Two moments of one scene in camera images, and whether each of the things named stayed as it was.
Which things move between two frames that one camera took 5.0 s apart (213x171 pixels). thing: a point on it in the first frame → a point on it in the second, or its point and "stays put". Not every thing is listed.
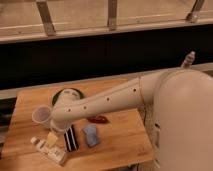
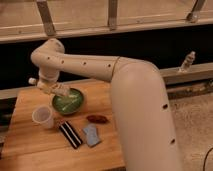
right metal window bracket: [193, 15] stays put
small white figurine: [187, 63] stays put
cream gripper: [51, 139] → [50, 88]
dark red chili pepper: [98, 119] stays put
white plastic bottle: [56, 156] → [59, 89]
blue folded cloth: [91, 134] stays put
